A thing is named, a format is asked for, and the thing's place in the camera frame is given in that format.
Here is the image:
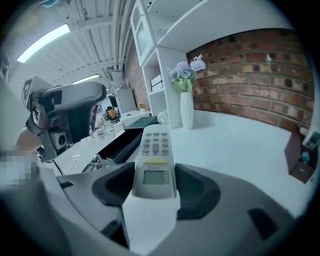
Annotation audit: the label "dark teal box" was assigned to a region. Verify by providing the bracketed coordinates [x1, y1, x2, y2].
[123, 115, 159, 130]

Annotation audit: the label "white ribbed vase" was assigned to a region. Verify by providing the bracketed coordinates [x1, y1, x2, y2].
[179, 91, 195, 130]

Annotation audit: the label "white desk with drawers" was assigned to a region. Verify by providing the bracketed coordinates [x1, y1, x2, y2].
[107, 109, 312, 251]

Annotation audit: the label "orange black office chair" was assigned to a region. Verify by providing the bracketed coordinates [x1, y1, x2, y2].
[105, 106, 120, 124]

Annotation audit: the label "long ceiling light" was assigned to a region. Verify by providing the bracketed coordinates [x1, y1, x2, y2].
[71, 73, 101, 85]
[16, 23, 71, 64]

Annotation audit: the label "white shelf unit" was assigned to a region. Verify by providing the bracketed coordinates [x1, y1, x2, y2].
[129, 0, 293, 130]

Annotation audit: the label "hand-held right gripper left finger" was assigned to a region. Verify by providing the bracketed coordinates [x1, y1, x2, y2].
[56, 161, 136, 251]

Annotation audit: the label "left hand-held gripper white camera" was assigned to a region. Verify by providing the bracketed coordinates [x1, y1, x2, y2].
[49, 131, 68, 151]

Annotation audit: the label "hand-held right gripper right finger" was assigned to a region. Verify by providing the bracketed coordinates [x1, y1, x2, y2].
[129, 162, 298, 256]

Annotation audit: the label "white mug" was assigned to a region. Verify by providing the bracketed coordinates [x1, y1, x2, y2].
[156, 109, 170, 125]

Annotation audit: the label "brown wooden organizer box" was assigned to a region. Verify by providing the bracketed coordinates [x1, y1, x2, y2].
[283, 123, 320, 185]

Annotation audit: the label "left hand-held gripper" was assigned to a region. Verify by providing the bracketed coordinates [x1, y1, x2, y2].
[19, 75, 108, 164]

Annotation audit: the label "black box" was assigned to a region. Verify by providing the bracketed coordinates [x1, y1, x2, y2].
[96, 127, 145, 166]

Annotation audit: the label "red hardcover book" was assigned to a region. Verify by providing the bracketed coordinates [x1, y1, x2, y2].
[150, 74, 163, 87]

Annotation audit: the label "blue artificial flowers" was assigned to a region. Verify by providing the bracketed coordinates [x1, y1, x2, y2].
[168, 52, 207, 93]

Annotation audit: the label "person's white t-shirt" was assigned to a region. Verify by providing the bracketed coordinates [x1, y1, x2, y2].
[0, 74, 76, 256]

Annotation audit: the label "person's head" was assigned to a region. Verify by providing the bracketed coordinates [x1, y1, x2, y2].
[0, 149, 38, 187]

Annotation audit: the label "person's left forearm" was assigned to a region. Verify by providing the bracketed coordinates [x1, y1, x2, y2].
[15, 126, 43, 155]

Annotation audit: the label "grey metal cabinet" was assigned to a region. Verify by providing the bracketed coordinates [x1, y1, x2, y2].
[116, 88, 138, 114]

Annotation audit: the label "white remote control with display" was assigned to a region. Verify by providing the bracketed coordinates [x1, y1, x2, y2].
[302, 129, 320, 148]

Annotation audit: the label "white side table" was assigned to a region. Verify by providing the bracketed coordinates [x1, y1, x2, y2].
[119, 109, 153, 124]

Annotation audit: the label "white glass cabinet door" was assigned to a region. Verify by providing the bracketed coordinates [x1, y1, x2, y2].
[130, 1, 158, 67]

